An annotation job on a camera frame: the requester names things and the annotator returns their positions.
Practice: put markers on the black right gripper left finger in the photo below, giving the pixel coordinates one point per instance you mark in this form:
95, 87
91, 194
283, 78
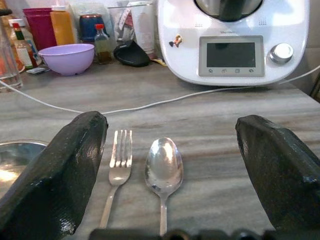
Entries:
52, 180

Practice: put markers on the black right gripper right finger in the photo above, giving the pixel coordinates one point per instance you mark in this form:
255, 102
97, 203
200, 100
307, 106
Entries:
280, 175

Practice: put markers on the shiny metal plate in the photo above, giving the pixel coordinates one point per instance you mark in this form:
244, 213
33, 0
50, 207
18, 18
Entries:
15, 155

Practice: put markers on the silver metal fork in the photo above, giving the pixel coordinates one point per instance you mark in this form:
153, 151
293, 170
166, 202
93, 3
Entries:
120, 172

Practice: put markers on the small white packet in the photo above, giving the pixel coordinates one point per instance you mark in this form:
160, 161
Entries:
37, 70

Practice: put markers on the silver metal spoon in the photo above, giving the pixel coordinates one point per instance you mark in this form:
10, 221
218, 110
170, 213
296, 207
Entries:
163, 167

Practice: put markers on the clear drinking glass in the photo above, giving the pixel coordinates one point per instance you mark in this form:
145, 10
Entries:
10, 70

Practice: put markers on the purple plastic bowl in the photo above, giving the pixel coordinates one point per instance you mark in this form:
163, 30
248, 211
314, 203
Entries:
67, 60

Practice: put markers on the red-capped hot sauce bottle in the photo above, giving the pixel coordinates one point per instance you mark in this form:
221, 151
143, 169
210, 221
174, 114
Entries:
22, 50

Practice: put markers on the small red-capped oil bottle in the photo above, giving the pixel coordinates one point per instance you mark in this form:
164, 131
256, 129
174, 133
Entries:
102, 47

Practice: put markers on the black silicone holder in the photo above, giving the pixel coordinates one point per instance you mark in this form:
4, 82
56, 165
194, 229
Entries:
131, 56

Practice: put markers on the white kitchen cooking machine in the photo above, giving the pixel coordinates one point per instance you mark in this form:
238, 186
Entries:
187, 57

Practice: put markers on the orange juice bottle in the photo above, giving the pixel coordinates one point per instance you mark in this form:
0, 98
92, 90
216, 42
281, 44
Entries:
62, 27

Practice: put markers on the pink plastic cup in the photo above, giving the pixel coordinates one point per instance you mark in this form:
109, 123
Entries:
40, 27

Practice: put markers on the dark blue jar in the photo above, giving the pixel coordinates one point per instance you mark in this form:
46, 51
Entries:
87, 30

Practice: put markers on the yellow wrapper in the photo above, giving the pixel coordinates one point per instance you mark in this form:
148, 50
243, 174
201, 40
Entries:
158, 62

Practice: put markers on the clear container with packets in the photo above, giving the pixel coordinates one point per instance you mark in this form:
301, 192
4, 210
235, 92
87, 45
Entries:
122, 27

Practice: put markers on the white tube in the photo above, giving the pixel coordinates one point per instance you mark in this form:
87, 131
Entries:
145, 30

